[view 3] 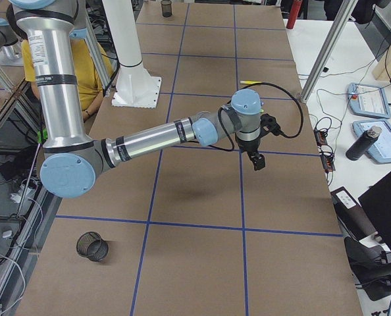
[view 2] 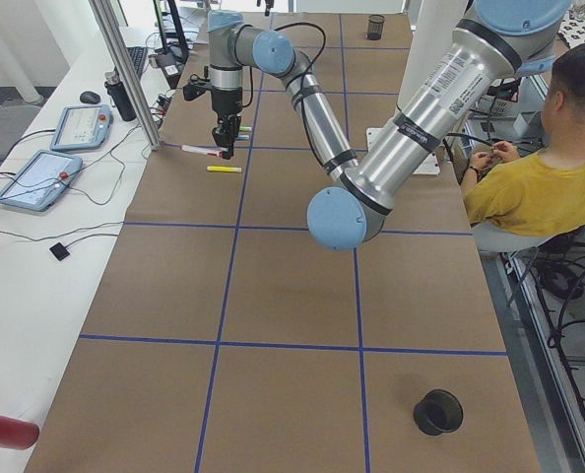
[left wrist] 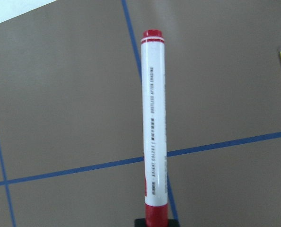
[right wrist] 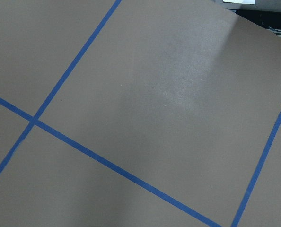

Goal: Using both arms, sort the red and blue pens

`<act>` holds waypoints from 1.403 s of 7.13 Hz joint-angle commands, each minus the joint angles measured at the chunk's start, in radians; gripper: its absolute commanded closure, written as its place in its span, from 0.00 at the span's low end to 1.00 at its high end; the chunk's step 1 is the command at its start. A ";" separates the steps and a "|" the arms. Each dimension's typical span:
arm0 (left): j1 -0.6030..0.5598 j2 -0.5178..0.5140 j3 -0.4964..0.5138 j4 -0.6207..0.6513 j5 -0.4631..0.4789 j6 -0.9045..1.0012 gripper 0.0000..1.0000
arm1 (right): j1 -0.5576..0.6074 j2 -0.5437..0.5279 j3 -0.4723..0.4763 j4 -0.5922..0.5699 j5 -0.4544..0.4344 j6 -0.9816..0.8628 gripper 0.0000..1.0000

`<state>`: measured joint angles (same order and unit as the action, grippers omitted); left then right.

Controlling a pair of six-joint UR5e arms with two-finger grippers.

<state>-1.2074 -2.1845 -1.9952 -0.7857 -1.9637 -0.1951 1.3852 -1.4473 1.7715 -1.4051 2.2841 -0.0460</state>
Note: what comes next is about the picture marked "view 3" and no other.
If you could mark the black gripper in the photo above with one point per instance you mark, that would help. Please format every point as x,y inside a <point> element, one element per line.
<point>251,147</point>

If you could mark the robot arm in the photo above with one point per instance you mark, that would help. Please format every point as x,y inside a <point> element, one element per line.
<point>73,160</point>

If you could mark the orange circuit board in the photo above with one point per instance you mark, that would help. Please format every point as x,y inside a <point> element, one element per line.
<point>326,152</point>

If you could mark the yellow highlighter pen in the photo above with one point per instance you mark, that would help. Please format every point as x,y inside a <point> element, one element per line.
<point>249,82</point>

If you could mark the brown paper table cover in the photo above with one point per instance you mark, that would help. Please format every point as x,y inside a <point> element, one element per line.
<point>193,230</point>

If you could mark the black water bottle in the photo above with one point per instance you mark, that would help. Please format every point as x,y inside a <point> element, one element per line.
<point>363,143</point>

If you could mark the upper teach pendant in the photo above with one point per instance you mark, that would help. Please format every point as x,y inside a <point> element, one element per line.
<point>368,101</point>

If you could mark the teach pendant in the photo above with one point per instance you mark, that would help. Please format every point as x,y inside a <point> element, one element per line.
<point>368,101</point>
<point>380,151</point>

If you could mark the lower teach pendant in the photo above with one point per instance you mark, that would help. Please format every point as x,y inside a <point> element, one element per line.
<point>380,151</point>

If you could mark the left black mesh cup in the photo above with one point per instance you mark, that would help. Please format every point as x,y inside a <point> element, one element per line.
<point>166,7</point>

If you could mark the black mesh cup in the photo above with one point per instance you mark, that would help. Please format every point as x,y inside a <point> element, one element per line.
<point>166,7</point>
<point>91,246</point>

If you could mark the person in yellow shirt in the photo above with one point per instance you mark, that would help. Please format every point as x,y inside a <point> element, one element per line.
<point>90,88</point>

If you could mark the right black mesh cup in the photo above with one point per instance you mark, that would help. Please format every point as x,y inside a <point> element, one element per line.
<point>91,246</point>

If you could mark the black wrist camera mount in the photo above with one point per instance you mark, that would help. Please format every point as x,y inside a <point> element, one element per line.
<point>269,125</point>

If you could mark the grey aluminium frame post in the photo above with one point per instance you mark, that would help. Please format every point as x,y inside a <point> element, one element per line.
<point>331,39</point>

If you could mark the white camera column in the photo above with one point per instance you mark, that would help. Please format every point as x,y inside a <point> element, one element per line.
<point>135,87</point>

